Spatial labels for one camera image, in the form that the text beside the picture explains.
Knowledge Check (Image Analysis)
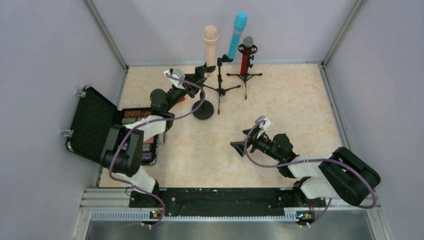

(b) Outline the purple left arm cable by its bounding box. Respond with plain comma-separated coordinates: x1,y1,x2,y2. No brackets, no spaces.
107,74,207,229

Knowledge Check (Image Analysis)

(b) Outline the black shock mount tripod stand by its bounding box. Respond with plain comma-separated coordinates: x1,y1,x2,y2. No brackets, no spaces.
226,43,263,100

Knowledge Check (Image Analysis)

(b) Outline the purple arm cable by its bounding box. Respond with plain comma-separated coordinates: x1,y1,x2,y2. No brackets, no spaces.
107,74,207,229
242,120,379,228

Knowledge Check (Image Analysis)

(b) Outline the pink microphone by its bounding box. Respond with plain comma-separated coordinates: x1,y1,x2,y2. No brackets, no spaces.
203,25,219,67

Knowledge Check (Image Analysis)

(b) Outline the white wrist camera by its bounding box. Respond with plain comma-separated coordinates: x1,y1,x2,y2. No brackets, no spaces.
255,115,272,139
163,68,186,90

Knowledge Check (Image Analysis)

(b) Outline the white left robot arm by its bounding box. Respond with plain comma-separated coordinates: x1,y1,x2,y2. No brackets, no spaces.
100,65,209,194

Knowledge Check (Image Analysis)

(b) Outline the red glitter microphone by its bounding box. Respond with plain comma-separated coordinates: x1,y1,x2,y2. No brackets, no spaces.
240,36,254,74

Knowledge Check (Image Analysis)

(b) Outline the open black carrying case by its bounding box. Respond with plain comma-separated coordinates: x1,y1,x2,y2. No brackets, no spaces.
66,85,151,168

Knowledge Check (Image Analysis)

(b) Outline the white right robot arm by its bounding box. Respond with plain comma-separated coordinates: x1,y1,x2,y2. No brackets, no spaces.
230,127,381,209

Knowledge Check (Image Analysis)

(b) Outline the blue microphone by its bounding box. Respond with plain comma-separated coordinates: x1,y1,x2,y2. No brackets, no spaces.
227,11,248,60

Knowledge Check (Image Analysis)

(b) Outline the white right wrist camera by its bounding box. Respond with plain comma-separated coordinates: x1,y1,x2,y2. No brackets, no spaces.
255,115,272,139

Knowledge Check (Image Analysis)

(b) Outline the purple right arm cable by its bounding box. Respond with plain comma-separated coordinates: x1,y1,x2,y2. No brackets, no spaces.
242,120,379,228

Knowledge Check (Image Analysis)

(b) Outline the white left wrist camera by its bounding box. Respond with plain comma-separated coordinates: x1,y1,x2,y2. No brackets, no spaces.
163,68,186,90

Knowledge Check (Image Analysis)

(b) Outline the black tripod clip mic stand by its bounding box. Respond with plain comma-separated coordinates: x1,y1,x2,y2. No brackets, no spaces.
204,54,241,115

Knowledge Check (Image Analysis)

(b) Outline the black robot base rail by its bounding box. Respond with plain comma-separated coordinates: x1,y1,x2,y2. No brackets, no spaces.
129,185,326,217

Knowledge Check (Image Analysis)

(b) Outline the black round base clamp stand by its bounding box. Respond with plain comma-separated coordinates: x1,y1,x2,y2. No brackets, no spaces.
192,62,217,121

